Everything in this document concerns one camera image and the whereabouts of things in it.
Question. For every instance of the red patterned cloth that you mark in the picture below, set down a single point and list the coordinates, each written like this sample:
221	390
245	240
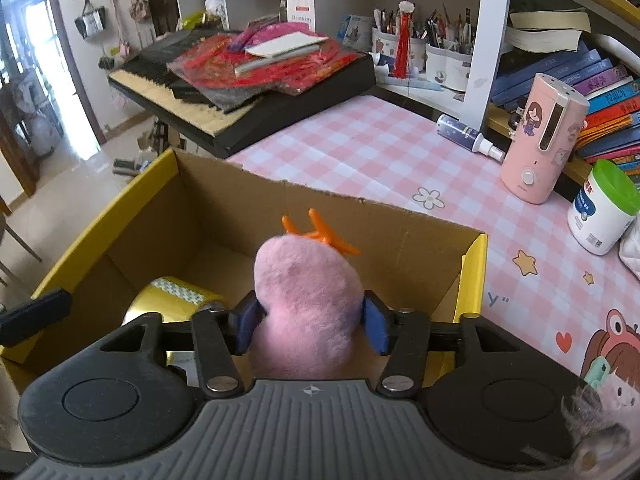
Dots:
215	67

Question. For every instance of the pink checked printed tablecloth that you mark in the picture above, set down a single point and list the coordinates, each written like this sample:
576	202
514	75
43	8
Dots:
400	160

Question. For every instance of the white notebook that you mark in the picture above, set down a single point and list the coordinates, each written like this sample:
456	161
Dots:
285	44

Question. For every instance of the gold tape roll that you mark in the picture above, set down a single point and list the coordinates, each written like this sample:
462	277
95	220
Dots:
170	295

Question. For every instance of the magenta fabric pouch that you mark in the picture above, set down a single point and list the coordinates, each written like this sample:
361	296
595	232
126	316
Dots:
260	32

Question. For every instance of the small dark hanging bag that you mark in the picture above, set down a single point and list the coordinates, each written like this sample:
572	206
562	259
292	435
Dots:
106	63

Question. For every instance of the white box red label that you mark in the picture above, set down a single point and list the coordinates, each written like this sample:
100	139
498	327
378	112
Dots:
299	15

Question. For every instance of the pink fuzzy toy orange feet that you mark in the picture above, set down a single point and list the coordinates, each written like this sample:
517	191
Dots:
305	300

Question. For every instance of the pink humidifier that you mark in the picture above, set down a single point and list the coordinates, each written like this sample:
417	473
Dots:
540	160

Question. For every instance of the thick pale paperback book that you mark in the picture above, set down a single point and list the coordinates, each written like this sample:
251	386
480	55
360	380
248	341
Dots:
542	41
550	20

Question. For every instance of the fuzzy grey fabric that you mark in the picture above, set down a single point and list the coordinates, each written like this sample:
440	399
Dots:
595	430

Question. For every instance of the yellow cardboard box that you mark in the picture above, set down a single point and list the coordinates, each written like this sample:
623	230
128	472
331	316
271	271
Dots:
150	220

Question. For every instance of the white rolled poster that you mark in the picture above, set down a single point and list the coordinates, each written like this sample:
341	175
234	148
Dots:
622	52

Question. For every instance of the white shelf unit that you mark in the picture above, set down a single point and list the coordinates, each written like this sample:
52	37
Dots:
487	35

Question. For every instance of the leaning book row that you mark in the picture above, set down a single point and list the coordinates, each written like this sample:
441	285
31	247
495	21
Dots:
600	85

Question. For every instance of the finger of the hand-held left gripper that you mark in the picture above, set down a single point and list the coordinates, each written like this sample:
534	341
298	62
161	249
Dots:
35	317

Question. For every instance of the black white tote bag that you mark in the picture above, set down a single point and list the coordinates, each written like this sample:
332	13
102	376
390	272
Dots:
91	22

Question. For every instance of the white plastic bag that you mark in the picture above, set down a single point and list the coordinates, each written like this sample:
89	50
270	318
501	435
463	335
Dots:
216	7

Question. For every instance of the white jar green lid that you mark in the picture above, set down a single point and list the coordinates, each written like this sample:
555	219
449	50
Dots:
600	220

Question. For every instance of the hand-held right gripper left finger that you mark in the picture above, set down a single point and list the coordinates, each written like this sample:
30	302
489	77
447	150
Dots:
245	325

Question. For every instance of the small blue white packet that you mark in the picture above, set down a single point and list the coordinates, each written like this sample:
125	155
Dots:
354	29

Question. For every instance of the dark spray bottle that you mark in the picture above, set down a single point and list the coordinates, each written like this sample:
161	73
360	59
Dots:
460	132

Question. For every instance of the black electronic keyboard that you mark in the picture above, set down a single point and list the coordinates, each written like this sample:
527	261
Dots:
300	105

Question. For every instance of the red tassel ornament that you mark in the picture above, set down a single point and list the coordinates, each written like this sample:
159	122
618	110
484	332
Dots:
402	45

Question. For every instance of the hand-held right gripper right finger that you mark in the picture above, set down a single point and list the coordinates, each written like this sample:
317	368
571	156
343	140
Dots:
376	325

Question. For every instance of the pink hanging bag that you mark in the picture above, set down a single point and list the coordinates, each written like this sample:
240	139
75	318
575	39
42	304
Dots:
137	10

